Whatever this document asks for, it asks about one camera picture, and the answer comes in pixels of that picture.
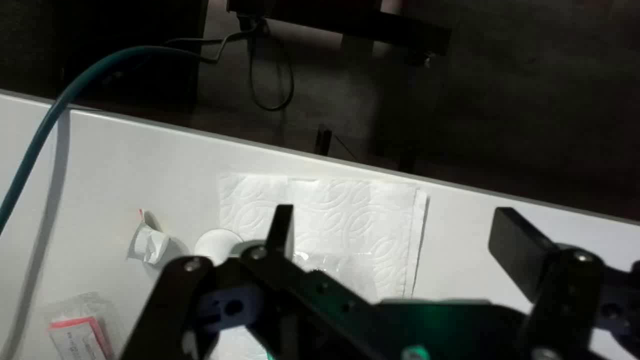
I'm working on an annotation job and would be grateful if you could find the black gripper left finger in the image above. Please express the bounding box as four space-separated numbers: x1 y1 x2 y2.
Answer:
118 202 379 360

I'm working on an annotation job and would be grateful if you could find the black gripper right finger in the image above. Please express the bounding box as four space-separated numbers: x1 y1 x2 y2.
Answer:
488 206 640 360

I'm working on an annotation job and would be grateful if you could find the small white creamer cup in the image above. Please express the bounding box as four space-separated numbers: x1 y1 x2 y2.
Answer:
193 225 246 267

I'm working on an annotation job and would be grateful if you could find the clear packet red label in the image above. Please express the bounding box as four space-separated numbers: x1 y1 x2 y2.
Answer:
44 289 116 360

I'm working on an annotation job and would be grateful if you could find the white paper towel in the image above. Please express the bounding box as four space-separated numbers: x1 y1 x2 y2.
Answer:
219 172 431 300

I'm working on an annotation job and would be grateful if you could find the teal green cable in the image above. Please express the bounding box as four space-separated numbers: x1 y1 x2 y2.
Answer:
0 43 206 233

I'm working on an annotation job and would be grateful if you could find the thin black cable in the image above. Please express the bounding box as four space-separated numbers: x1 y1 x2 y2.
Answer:
159 17 296 113

